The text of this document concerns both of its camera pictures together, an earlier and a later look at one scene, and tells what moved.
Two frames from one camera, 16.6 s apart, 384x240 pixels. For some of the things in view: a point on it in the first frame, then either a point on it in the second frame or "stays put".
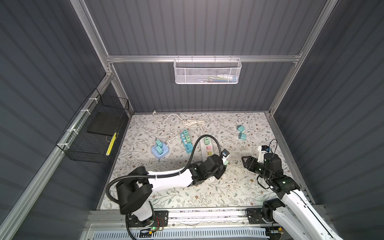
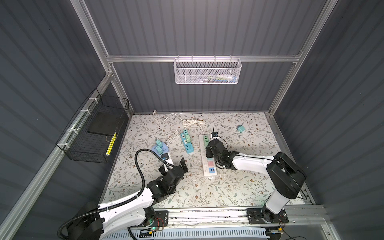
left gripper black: x=221 y=171 to x=184 y=169
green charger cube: x=188 y=138 stays put
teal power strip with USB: x=189 y=146 stays put
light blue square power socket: x=165 y=150 stays put
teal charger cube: x=159 y=143 stays put
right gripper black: x=251 y=161 to x=208 y=152
